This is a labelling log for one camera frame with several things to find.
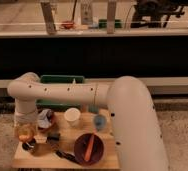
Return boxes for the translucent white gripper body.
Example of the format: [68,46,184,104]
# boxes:
[14,112,37,138]

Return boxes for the yellow red apple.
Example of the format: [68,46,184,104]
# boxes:
[18,127,34,142]

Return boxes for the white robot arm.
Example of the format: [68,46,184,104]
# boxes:
[7,72,169,171]

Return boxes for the small metal cup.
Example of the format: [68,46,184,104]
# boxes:
[22,138,37,154]

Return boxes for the white paper cup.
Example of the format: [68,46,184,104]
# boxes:
[64,108,81,127]

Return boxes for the blue plastic cup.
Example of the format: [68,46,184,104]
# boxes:
[93,114,107,131]

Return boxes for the green plastic bin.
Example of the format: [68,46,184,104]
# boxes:
[37,75,85,111]

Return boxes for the wooden table board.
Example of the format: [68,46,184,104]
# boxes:
[12,109,120,171]

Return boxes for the dark red bowl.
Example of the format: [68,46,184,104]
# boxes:
[74,133,104,166]

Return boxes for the orange carrot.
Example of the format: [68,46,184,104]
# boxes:
[84,134,95,162]

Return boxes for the red object in background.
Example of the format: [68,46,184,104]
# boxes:
[61,21,75,29]

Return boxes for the green box in background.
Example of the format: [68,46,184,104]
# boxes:
[98,19,122,29]

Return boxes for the black machine in background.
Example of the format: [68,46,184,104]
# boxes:
[130,0,185,28]

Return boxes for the black handled utensil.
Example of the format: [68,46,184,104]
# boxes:
[48,140,78,164]

